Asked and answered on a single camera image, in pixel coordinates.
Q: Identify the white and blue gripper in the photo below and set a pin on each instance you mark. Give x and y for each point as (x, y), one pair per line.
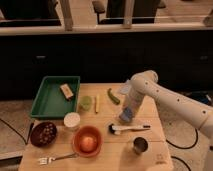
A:
(130, 109)

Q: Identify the tan rectangular sponge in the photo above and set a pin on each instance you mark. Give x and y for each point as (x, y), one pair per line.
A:
(66, 91)

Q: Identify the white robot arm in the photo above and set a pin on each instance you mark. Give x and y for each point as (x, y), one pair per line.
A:
(199, 115)

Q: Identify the small metal cup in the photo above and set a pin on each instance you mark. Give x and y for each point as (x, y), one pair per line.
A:
(140, 145)

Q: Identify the light green plastic cup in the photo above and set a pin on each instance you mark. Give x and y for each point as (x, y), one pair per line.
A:
(85, 103)

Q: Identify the white plastic cup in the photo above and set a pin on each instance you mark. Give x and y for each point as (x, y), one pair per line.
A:
(72, 120)

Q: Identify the clear plastic bag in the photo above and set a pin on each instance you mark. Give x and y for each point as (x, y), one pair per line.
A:
(126, 87)

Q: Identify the green pepper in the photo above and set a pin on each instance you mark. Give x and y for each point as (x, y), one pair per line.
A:
(112, 97)

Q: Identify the yellow stick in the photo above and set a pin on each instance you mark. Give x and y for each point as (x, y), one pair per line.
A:
(97, 99)

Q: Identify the orange bowl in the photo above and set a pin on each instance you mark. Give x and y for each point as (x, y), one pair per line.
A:
(87, 131)

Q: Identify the orange fruit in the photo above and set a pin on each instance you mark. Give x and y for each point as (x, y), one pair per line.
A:
(87, 144)

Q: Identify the black box on floor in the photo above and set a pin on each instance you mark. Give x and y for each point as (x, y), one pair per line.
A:
(202, 97)

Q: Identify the green plastic tray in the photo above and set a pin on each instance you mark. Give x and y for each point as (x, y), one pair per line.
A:
(50, 102)

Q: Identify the black office chair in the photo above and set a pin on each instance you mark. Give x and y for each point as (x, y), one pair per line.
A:
(127, 11)

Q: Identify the dark bowl with nuts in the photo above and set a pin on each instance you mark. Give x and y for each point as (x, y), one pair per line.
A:
(43, 134)

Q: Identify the silver fork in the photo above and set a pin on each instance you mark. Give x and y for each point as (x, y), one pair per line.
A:
(48, 160)

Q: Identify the white handled dish brush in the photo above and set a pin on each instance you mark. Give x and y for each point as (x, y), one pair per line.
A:
(116, 129)

